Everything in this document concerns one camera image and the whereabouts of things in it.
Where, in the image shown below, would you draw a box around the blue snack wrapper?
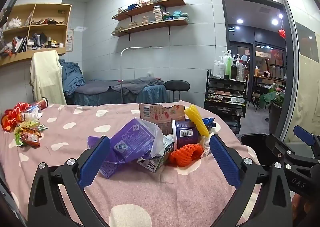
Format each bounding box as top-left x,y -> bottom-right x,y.
202,117 -> 216,129

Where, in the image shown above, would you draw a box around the dark bottle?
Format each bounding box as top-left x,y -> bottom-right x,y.
230,60 -> 238,80

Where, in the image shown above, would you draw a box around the grey blanket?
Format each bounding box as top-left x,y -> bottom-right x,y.
75,77 -> 165,95

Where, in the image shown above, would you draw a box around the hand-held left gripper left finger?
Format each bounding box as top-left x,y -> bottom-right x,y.
27,136 -> 112,227

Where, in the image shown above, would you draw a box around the potted plant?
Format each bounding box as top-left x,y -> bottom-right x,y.
259,83 -> 285,137

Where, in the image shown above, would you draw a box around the wall shelves with books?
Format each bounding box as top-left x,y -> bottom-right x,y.
112,4 -> 189,35

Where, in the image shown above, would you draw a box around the cream cloth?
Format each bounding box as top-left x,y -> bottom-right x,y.
30,50 -> 67,105

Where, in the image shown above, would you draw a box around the wooden wall shelf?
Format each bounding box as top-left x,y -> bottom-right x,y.
111,18 -> 189,41
112,0 -> 187,21

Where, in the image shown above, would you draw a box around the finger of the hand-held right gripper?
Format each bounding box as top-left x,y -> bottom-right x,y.
265,134 -> 304,167
293,125 -> 320,159

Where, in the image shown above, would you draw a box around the pink beige snack packet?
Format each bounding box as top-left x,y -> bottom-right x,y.
139,102 -> 186,135

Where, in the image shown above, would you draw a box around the red patterned bag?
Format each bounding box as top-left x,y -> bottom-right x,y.
1,102 -> 32,132

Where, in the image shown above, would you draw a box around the yellow foam fruit net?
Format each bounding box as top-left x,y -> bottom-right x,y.
184,105 -> 210,137

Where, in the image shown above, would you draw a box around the clear plastic bottle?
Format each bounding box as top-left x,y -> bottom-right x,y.
19,107 -> 43,121

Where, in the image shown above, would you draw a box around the green bottle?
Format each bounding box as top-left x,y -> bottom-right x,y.
222,50 -> 234,80

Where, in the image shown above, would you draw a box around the black mesh cart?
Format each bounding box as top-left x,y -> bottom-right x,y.
204,69 -> 248,135

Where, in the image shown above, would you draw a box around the red snack packet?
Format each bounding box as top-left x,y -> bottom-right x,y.
20,132 -> 40,148

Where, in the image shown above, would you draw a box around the white floor lamp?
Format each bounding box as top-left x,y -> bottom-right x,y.
120,45 -> 163,103

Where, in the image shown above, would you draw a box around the black trash bin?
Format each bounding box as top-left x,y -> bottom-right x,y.
237,133 -> 275,167

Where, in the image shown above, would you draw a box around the green snack packet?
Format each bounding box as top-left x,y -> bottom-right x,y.
14,121 -> 49,146

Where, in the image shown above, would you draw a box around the crumpled white tissue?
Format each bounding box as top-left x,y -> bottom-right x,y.
199,127 -> 220,155

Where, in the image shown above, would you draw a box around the dark blue paper cup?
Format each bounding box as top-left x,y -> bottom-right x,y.
172,120 -> 200,151

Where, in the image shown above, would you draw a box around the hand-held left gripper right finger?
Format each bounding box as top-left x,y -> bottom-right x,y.
209,133 -> 293,227

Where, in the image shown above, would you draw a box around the purple plastic bag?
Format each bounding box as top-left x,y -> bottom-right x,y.
87,118 -> 164,179

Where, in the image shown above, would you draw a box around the wall poster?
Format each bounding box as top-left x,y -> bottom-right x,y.
65,28 -> 75,52

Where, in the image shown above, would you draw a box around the wooden wall cabinet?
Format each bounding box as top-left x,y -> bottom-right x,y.
0,3 -> 72,66

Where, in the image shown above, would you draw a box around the orange foam fruit net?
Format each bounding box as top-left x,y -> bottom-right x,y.
169,143 -> 205,167

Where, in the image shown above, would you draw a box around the person's right hand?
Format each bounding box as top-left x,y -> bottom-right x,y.
291,192 -> 320,218

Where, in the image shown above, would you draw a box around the blue bedding pile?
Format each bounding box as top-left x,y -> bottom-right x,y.
59,59 -> 87,95

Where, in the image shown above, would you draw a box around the black chair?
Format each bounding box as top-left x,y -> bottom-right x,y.
164,80 -> 190,102

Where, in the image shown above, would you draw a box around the massage bed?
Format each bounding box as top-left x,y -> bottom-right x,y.
64,77 -> 169,106

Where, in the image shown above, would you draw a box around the white pump bottle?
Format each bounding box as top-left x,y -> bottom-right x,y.
212,60 -> 225,78

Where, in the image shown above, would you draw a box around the red can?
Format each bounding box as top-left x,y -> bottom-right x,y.
31,97 -> 48,110

